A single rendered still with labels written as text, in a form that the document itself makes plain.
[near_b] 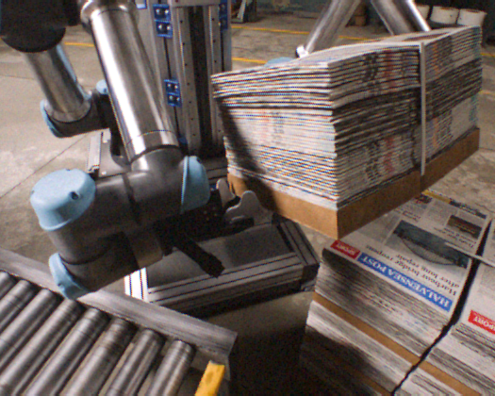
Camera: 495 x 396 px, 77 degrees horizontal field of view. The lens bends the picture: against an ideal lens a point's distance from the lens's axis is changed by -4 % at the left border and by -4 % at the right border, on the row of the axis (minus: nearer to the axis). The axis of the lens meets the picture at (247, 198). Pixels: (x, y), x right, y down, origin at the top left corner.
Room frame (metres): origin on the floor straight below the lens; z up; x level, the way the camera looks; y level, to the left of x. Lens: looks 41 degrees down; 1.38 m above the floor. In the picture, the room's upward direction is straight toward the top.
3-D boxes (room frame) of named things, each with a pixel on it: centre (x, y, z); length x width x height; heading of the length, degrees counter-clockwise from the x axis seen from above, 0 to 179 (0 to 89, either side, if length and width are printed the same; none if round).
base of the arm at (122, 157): (0.89, 0.36, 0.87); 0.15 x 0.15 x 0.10
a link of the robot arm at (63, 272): (0.30, 0.23, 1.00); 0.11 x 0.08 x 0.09; 124
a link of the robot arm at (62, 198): (0.31, 0.21, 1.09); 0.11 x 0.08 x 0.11; 116
